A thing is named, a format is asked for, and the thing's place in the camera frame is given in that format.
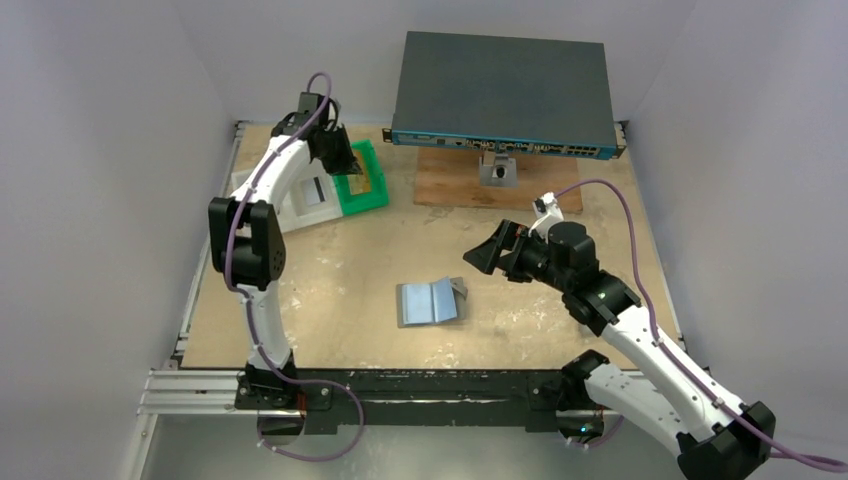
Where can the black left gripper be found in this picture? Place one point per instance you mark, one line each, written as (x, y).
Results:
(347, 164)

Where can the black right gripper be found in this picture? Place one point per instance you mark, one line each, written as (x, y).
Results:
(510, 249)

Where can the gold card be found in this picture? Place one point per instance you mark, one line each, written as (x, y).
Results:
(359, 184)

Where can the grey leather card holder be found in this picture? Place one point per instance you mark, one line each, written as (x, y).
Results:
(434, 303)

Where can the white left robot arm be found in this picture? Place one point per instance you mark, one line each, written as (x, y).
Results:
(246, 241)

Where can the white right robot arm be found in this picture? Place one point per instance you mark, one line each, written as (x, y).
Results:
(706, 427)

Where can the green bin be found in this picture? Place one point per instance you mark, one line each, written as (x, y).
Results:
(378, 197)

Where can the white middle bin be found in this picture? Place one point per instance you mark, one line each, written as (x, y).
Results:
(312, 199)

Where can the white bin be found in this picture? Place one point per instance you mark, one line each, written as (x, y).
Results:
(312, 199)
(242, 182)

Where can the brown wooden board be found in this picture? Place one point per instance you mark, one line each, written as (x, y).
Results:
(473, 179)

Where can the white left bin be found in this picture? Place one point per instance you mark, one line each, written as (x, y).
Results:
(242, 182)

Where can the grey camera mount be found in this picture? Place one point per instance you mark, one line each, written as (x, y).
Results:
(497, 170)

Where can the grey network switch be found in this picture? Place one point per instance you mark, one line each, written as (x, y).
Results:
(505, 95)

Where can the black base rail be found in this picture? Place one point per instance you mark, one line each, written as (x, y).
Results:
(321, 400)

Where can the aluminium frame rail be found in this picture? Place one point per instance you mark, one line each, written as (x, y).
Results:
(199, 377)

